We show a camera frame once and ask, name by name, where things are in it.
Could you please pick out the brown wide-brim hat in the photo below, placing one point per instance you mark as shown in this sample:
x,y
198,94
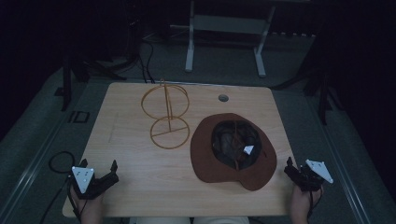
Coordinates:
x,y
205,155

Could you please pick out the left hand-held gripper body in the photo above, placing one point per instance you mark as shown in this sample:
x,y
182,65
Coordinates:
x,y
93,183

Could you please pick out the black tripod stand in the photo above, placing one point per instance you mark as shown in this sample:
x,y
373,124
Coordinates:
x,y
66,90
323,99

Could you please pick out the white metal desk frame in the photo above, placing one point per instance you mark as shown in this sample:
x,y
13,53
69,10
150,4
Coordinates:
x,y
229,24

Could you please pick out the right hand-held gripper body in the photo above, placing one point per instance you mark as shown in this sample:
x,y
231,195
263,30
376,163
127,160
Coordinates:
x,y
308,180

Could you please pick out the person's left hand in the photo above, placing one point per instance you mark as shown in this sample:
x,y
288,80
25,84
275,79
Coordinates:
x,y
90,210

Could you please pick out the black floor socket box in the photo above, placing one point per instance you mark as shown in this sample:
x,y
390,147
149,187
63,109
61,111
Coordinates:
x,y
79,117

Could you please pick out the person's right hand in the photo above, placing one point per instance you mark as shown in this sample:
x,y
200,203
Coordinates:
x,y
300,203

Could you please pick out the grey metal floor rail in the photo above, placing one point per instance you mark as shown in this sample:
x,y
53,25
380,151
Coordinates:
x,y
28,180
342,174

